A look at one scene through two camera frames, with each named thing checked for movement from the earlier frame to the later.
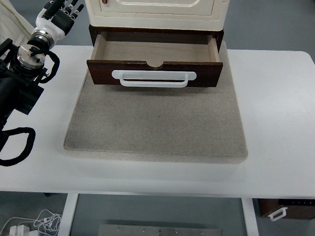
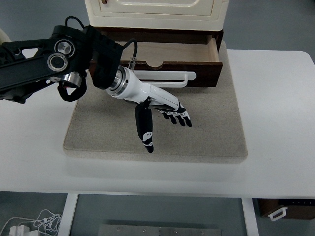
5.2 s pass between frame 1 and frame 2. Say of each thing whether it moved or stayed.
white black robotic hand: moved
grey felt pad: stayed
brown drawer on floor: stayed
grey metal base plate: stayed
